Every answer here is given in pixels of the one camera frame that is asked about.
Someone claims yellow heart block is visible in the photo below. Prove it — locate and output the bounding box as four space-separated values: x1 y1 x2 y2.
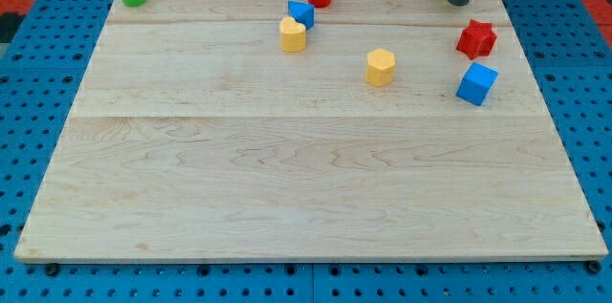
279 16 307 53

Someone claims light wooden board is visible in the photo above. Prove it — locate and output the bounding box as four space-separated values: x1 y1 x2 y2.
14 0 608 264

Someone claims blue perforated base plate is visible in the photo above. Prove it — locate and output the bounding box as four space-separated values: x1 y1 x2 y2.
1 0 611 302

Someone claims blue cube block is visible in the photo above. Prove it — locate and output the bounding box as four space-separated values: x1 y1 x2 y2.
455 62 498 106

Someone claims yellow hexagon block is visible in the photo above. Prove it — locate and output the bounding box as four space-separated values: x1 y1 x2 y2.
365 49 396 87

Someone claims red star block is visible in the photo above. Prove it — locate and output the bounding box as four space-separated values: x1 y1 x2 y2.
456 19 497 59

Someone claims blue triangle block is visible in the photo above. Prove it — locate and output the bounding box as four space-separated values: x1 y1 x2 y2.
287 0 315 30

